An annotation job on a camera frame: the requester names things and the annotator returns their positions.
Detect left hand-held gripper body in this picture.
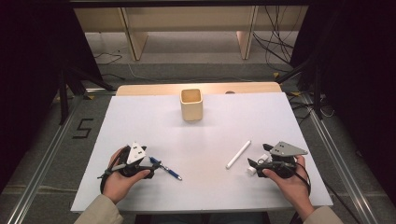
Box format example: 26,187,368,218
120,141,151,178

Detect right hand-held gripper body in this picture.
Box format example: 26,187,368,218
257,141,309,179

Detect blue pen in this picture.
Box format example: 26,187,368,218
148,156,183,182

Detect white pen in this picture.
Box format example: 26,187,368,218
225,139,252,171

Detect beige square pen cup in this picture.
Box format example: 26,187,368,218
179,88,205,122

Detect person's left hand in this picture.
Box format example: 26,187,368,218
102,147,152,205

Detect person's right hand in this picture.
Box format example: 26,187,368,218
262,155,316,220

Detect white paper sheet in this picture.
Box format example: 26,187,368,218
70,91,334,215

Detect black metal stand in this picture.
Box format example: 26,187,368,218
275,54,325,121
57,60,117,126

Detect dark curtain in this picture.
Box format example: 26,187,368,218
0,0,104,194
290,0,396,206

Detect beige wooden desk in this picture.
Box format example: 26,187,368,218
74,6,309,62

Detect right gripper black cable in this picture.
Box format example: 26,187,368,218
290,161,313,197

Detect tangled floor cables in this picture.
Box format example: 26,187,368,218
286,91,335,121

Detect long aluminium rail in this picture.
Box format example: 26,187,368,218
6,92,83,224
300,91,382,224

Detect short aluminium rail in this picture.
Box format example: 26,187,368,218
83,88,118,94

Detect thin black floor cable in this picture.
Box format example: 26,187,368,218
321,181,363,224

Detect black cable bundle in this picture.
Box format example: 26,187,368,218
251,5,312,74

